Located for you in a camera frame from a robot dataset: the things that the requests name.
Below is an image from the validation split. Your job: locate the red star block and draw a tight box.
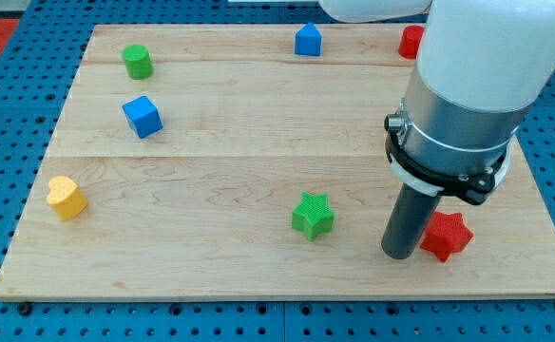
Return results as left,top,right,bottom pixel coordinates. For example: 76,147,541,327
420,211,474,262

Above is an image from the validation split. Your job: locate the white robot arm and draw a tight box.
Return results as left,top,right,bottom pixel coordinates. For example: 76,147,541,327
319,0,555,176

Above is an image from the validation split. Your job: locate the green star block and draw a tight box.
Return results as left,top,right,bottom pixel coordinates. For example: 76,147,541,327
292,192,335,241

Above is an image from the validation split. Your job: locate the wooden board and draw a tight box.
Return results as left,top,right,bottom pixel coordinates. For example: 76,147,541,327
0,24,555,302

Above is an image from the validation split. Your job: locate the blue pentagon block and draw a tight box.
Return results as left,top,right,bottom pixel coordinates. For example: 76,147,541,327
294,23,322,57

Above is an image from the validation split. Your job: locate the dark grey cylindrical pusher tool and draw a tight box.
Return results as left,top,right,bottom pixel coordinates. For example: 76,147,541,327
381,183,441,259

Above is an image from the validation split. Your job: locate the blue cube block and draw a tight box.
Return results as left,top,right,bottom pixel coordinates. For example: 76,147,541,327
122,95,163,139

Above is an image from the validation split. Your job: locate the green cylinder block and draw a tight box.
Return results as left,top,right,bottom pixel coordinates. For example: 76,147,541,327
122,44,154,80

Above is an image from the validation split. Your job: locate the red cylinder block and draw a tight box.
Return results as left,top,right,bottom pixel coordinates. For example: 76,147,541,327
398,25,425,60

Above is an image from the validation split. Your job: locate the yellow heart block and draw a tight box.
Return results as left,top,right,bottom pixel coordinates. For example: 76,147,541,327
46,176,88,220

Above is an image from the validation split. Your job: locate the black clamp ring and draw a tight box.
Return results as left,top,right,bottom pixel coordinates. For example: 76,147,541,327
384,111,514,207

